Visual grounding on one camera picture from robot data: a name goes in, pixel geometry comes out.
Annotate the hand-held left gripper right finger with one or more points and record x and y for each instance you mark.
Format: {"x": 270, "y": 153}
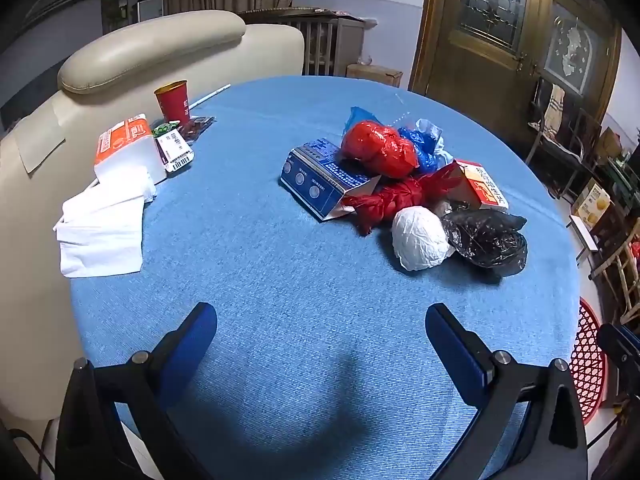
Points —
{"x": 455, "y": 345}

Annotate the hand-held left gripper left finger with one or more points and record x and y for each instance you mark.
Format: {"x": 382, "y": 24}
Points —
{"x": 200, "y": 330}

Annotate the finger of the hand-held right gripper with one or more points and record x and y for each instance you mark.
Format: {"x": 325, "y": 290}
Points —
{"x": 620, "y": 347}

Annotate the blue plastic bag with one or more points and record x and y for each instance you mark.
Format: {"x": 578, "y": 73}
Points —
{"x": 417, "y": 147}

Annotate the red mesh basket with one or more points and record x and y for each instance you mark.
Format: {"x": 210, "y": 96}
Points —
{"x": 587, "y": 360}

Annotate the light wooden chair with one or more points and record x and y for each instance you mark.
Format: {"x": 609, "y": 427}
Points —
{"x": 617, "y": 265}

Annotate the blue tablecloth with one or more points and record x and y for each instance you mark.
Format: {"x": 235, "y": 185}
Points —
{"x": 250, "y": 260}

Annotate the black plastic bag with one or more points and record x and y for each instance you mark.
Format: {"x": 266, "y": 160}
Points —
{"x": 485, "y": 240}

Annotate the white plastic bag ball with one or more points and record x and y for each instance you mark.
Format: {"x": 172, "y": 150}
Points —
{"x": 420, "y": 237}

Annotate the white flat board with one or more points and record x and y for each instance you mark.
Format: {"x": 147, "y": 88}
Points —
{"x": 582, "y": 237}

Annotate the white paper tissues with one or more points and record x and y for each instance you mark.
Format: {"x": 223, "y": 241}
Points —
{"x": 100, "y": 230}

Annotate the yellow printed box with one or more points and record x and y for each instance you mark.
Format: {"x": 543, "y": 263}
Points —
{"x": 592, "y": 202}

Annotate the twisted red plastic bag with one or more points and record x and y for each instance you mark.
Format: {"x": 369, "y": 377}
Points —
{"x": 395, "y": 197}

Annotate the orange white carton box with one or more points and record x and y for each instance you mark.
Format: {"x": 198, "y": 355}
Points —
{"x": 487, "y": 187}

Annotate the orange white tissue pack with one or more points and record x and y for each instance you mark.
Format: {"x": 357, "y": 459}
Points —
{"x": 130, "y": 160}

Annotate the blue carton box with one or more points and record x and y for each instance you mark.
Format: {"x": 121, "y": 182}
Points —
{"x": 320, "y": 180}

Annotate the green snack packet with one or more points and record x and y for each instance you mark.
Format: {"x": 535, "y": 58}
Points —
{"x": 162, "y": 130}

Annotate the dark chair with cloth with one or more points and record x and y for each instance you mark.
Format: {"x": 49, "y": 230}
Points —
{"x": 550, "y": 150}

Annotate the red plastic bag ball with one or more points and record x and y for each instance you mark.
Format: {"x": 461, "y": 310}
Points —
{"x": 375, "y": 147}

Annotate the pale translucent plastic bag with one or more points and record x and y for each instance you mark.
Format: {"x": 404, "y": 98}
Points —
{"x": 430, "y": 127}

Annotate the red paper cup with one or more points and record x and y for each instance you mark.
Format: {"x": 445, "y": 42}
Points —
{"x": 174, "y": 102}

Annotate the white straw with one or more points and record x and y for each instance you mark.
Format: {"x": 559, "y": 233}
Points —
{"x": 212, "y": 95}

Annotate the brown cardboard box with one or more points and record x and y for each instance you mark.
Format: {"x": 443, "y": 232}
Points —
{"x": 372, "y": 75}

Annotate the beige leather sofa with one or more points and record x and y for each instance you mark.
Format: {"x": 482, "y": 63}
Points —
{"x": 150, "y": 45}

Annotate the wooden glass-panel door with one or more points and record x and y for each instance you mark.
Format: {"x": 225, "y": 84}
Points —
{"x": 450, "y": 35}

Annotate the grey wooden crib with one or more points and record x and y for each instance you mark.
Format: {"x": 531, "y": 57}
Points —
{"x": 345, "y": 40}

